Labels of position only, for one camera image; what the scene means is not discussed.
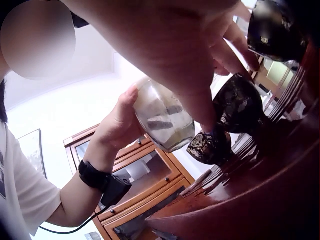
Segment person's right hand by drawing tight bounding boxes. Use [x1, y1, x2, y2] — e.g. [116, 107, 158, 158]
[62, 0, 261, 133]

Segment person's left hand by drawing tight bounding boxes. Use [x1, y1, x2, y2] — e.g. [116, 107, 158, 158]
[85, 86, 150, 173]

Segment person's body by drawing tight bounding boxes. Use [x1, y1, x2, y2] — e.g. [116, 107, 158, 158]
[0, 120, 62, 240]

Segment person's right fingers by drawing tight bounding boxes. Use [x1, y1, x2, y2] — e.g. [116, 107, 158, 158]
[212, 0, 261, 76]

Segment black gold-patterned vase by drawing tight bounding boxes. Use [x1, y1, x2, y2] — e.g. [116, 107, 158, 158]
[247, 0, 311, 63]

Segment clear glass bottle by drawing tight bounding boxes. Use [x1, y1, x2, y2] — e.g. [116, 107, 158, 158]
[130, 76, 196, 153]

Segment person's left thumb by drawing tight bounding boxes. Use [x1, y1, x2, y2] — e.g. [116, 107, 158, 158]
[118, 86, 138, 112]

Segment large black gold-patterned goblet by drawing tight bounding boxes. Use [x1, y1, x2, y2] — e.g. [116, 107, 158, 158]
[212, 73, 266, 150]

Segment black wrist band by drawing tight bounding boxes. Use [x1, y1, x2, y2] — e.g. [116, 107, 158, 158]
[78, 159, 132, 206]

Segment framed wall picture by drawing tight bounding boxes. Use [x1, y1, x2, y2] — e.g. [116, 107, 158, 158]
[16, 128, 48, 179]

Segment person's right thumb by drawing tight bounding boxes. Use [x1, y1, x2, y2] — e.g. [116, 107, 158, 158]
[182, 75, 217, 133]

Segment dark red carved wooden table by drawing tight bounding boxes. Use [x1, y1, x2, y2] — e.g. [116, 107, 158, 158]
[145, 42, 320, 240]

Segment small black gold-patterned cup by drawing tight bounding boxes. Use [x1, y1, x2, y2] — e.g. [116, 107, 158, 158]
[186, 124, 233, 166]

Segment wooden cabinet with glass doors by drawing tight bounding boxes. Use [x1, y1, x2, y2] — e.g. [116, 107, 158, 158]
[63, 122, 196, 240]

